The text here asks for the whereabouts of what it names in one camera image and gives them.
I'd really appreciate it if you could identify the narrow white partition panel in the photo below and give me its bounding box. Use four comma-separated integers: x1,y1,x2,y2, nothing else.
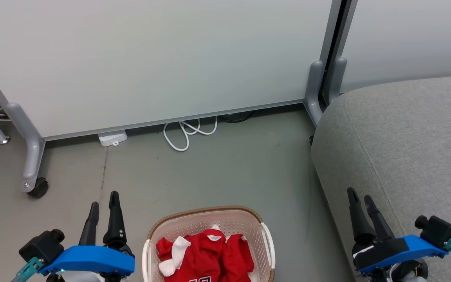
337,0,451,94

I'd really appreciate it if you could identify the grey curved partition leg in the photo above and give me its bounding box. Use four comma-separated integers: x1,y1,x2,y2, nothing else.
328,57,348,105
305,60,324,127

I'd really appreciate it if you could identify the teal left camera cable plug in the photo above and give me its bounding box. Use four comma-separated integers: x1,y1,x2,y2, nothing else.
13,257,44,282

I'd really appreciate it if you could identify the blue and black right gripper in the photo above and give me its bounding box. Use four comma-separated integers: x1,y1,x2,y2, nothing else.
347,187,447,282

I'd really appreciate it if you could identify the grey fabric sofa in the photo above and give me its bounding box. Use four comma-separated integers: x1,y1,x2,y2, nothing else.
310,74,451,282

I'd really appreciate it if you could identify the grey partition leg with caster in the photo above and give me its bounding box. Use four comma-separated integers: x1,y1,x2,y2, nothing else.
5,102,46,193

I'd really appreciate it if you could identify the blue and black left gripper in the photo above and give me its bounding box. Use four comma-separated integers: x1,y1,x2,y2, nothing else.
40,191,135,282

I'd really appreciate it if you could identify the white looped cable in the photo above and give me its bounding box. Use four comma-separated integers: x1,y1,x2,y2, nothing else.
163,116,218,152

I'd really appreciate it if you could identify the beige plastic laundry basket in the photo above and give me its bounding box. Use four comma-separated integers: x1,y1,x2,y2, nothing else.
142,206,276,282

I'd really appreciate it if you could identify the red garment with white stripes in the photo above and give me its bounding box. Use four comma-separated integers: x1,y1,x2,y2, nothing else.
156,225,228,282

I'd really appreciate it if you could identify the white power adapter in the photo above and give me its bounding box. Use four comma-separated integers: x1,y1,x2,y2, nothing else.
98,130,128,147

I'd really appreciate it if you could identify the black flat base under partition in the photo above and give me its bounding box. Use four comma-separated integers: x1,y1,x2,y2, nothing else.
218,111,254,123

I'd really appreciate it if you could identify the large white partition panel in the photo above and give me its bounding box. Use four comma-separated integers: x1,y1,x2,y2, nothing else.
0,0,343,141

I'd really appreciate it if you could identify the black caster wheel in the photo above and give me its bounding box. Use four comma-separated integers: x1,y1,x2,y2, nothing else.
27,177,49,198

